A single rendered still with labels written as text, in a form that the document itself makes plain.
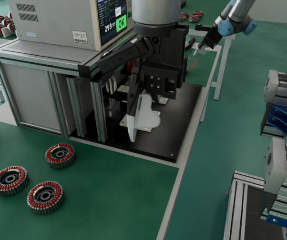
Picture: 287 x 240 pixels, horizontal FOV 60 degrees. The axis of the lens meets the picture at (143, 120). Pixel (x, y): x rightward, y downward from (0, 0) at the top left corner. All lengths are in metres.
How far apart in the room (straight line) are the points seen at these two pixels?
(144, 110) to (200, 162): 1.67
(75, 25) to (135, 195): 0.65
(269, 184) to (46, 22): 0.94
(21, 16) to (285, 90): 1.09
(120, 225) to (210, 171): 1.31
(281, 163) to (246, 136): 1.72
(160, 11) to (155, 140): 0.74
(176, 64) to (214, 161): 1.74
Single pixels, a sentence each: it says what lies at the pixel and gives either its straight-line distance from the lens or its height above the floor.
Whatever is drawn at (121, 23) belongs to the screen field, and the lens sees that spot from 1.14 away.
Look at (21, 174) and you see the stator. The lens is 1.00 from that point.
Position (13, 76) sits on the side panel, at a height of 1.01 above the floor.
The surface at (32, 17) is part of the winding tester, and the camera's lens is 1.12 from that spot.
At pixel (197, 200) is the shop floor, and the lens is 1.84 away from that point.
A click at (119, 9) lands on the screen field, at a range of 1.12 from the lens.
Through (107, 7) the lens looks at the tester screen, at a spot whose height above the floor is 1.25.
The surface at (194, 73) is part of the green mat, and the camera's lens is 1.68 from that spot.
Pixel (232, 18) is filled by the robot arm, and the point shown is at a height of 1.16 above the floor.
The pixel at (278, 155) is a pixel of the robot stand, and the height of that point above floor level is 0.99.
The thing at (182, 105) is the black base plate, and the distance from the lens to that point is 1.28.
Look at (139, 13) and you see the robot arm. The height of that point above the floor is 1.37.
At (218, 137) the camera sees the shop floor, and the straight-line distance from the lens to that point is 2.35.
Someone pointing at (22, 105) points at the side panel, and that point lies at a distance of 1.21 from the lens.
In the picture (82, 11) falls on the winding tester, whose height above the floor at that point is 1.25.
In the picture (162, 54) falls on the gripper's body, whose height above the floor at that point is 1.31.
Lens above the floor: 1.46
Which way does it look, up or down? 36 degrees down
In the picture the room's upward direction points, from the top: straight up
